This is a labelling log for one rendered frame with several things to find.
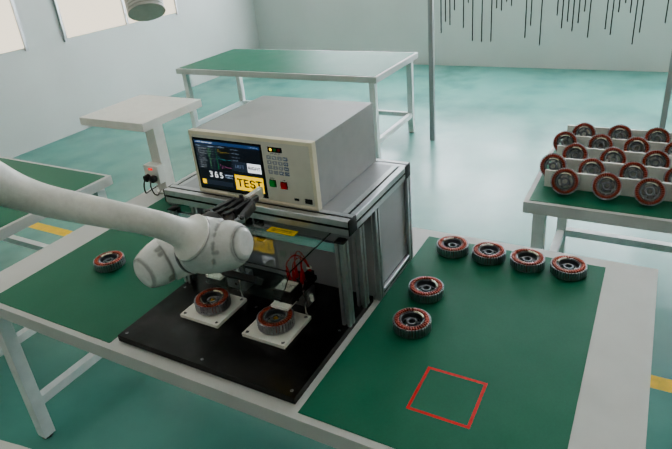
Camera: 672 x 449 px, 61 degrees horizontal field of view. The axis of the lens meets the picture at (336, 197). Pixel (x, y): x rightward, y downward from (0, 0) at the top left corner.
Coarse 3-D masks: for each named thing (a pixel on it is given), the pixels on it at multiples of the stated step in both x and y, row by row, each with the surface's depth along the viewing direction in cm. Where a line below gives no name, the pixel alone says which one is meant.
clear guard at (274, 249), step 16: (256, 224) 167; (272, 224) 166; (256, 240) 159; (272, 240) 158; (288, 240) 157; (304, 240) 156; (320, 240) 155; (256, 256) 151; (272, 256) 150; (288, 256) 149; (304, 256) 149; (256, 272) 146; (272, 272) 145; (288, 272) 143; (240, 288) 147; (256, 288) 145; (272, 288) 143
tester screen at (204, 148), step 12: (204, 144) 171; (216, 144) 168; (228, 144) 166; (204, 156) 173; (216, 156) 171; (228, 156) 168; (240, 156) 166; (252, 156) 164; (204, 168) 175; (216, 168) 173; (228, 168) 170; (228, 180) 172
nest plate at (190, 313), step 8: (232, 296) 185; (192, 304) 182; (232, 304) 181; (240, 304) 180; (184, 312) 179; (192, 312) 179; (224, 312) 177; (232, 312) 177; (192, 320) 177; (200, 320) 175; (208, 320) 174; (216, 320) 174; (224, 320) 174
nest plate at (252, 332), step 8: (296, 312) 174; (256, 320) 172; (296, 320) 170; (304, 320) 170; (248, 328) 169; (256, 328) 169; (296, 328) 167; (248, 336) 166; (256, 336) 165; (264, 336) 165; (272, 336) 165; (280, 336) 164; (288, 336) 164; (272, 344) 162; (280, 344) 161; (288, 344) 162
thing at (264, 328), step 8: (264, 312) 170; (272, 312) 171; (280, 312) 171; (288, 312) 168; (264, 320) 166; (272, 320) 167; (280, 320) 165; (288, 320) 165; (264, 328) 164; (272, 328) 164; (280, 328) 164; (288, 328) 166
